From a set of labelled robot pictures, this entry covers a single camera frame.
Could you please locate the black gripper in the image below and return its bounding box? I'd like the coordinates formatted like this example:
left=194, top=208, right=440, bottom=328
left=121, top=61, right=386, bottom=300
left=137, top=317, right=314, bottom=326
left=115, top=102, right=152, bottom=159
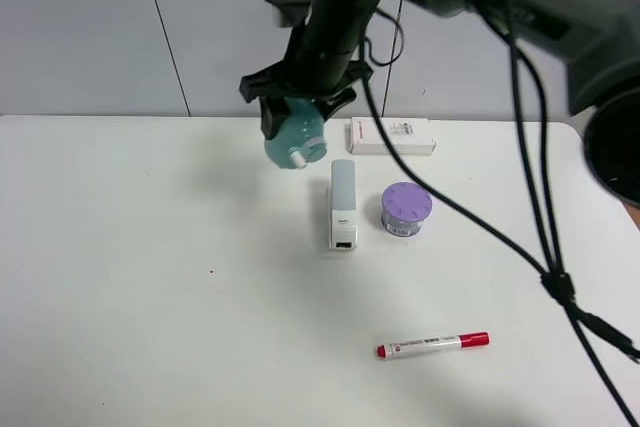
left=239, top=46, right=373, bottom=139

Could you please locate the red whiteboard marker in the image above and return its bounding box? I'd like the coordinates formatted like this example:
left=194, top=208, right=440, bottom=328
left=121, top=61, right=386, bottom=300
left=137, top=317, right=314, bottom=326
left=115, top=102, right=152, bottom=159
left=375, top=332, right=490, bottom=360

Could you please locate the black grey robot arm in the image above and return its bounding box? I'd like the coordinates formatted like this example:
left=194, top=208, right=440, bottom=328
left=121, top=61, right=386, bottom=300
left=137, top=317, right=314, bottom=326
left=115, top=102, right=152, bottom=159
left=239, top=0, right=639, bottom=205

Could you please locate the white grey stapler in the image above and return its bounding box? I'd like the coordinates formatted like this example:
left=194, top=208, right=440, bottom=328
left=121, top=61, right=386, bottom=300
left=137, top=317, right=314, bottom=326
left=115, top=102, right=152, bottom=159
left=328, top=159, right=357, bottom=251

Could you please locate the teal pencil sharpener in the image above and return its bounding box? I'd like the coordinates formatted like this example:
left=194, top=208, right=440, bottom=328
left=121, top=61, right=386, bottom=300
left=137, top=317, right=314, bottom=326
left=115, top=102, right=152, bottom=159
left=264, top=97, right=327, bottom=170

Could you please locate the white cardboard box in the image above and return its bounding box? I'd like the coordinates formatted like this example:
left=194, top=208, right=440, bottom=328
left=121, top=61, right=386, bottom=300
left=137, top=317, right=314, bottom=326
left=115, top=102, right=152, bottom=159
left=349, top=117, right=437, bottom=156

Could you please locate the black cable bundle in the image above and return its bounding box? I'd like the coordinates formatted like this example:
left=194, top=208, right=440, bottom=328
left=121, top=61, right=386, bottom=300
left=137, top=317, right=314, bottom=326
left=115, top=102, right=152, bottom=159
left=358, top=0, right=640, bottom=427

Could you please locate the purple lidded round container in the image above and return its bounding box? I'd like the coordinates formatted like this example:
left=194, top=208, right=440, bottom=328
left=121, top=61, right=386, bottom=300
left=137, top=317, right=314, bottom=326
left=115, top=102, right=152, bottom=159
left=381, top=182, right=433, bottom=237

